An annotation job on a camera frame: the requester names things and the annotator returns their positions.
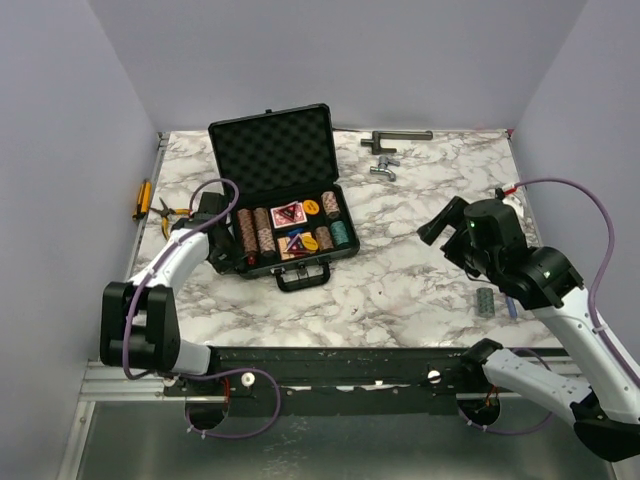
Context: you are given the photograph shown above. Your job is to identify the orange black utility knife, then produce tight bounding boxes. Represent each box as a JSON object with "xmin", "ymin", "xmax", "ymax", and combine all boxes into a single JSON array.
[{"xmin": 131, "ymin": 179, "xmax": 152, "ymax": 221}]

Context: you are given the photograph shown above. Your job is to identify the grey metal door handle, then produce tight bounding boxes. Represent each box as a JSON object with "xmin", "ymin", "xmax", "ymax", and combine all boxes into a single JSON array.
[{"xmin": 360, "ymin": 130, "xmax": 434, "ymax": 155}]

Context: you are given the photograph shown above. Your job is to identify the black red triangle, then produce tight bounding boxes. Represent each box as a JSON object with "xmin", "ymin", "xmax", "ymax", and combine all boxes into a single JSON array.
[{"xmin": 285, "ymin": 234, "xmax": 307, "ymax": 254}]

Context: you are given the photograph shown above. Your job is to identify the orange playing card deck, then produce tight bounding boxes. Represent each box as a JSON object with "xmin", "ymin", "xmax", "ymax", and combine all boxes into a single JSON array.
[{"xmin": 277, "ymin": 232, "xmax": 320, "ymax": 261}]

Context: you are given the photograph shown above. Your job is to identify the blue pen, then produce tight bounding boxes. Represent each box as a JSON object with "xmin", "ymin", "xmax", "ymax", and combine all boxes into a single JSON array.
[{"xmin": 505, "ymin": 297, "xmax": 518, "ymax": 319}]

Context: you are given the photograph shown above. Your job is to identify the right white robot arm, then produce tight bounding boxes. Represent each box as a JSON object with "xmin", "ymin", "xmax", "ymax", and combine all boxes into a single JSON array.
[{"xmin": 417, "ymin": 197, "xmax": 639, "ymax": 463}]

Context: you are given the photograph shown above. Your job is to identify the red playing card deck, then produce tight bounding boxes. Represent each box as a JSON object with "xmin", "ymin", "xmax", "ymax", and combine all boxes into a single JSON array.
[{"xmin": 270, "ymin": 201, "xmax": 307, "ymax": 229}]

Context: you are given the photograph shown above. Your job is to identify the yellow handled pliers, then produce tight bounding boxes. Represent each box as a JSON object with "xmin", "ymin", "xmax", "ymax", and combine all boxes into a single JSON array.
[{"xmin": 149, "ymin": 198, "xmax": 191, "ymax": 240}]

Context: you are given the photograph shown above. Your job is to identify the brown red chip stack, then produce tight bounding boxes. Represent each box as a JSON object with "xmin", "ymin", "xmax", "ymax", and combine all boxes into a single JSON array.
[{"xmin": 314, "ymin": 226, "xmax": 334, "ymax": 251}]

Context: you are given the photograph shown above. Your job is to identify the black poker set case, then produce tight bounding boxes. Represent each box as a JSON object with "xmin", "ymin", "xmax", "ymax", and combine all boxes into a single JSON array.
[{"xmin": 208, "ymin": 103, "xmax": 360, "ymax": 292}]

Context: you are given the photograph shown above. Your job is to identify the brown chip stack far left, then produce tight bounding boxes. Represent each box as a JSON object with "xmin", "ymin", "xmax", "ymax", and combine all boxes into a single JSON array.
[{"xmin": 237, "ymin": 209, "xmax": 259, "ymax": 260}]

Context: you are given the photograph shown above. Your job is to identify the silver metal tap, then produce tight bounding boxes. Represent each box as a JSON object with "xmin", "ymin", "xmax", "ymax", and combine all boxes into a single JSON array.
[{"xmin": 369, "ymin": 156, "xmax": 400, "ymax": 182}]

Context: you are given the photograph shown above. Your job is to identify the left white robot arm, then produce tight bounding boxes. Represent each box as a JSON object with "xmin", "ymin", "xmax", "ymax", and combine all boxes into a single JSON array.
[{"xmin": 99, "ymin": 192, "xmax": 237, "ymax": 395}]

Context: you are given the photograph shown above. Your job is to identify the grey green chip stack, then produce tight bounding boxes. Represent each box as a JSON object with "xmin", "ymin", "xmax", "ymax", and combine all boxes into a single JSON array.
[{"xmin": 475, "ymin": 287, "xmax": 495, "ymax": 318}]

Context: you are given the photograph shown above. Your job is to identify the yellow big blind button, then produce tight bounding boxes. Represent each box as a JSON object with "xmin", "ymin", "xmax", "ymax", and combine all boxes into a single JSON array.
[{"xmin": 302, "ymin": 199, "xmax": 320, "ymax": 215}]

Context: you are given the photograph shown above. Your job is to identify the black red triangle button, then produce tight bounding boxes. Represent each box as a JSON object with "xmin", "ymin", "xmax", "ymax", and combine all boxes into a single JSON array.
[{"xmin": 274, "ymin": 202, "xmax": 301, "ymax": 226}]

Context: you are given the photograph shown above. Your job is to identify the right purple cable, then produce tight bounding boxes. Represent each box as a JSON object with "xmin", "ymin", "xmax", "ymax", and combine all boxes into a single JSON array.
[{"xmin": 457, "ymin": 177, "xmax": 640, "ymax": 436}]

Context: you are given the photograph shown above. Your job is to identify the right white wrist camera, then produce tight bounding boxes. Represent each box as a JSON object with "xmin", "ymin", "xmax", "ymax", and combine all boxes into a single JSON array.
[{"xmin": 494, "ymin": 185, "xmax": 524, "ymax": 216}]

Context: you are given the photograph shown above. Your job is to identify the yellow round button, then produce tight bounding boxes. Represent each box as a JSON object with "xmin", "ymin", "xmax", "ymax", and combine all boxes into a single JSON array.
[{"xmin": 301, "ymin": 236, "xmax": 319, "ymax": 252}]

